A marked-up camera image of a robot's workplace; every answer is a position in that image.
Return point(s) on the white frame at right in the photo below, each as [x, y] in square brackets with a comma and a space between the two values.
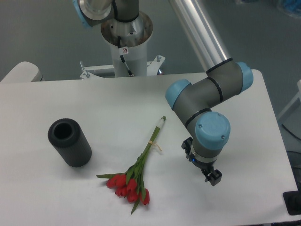
[291, 106]

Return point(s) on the white chair back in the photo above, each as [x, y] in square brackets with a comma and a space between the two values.
[23, 72]

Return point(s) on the grey robot arm, blue caps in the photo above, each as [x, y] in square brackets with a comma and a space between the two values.
[192, 103]

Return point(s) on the black ribbed cylindrical vase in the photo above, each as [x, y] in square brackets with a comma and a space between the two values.
[67, 137]

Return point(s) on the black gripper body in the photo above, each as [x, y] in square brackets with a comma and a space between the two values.
[206, 167]

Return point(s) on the black device at table edge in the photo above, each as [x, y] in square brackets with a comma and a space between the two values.
[293, 202]

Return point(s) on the red tulip bouquet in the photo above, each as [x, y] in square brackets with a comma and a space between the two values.
[130, 184]

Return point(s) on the blue objects in bag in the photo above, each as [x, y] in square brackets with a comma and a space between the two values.
[290, 7]

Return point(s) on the white metal base frame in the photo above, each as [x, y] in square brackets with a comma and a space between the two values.
[153, 68]

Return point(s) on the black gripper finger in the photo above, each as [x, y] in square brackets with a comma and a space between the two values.
[186, 146]
[213, 176]

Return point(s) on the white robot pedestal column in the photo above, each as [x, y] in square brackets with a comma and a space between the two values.
[128, 42]

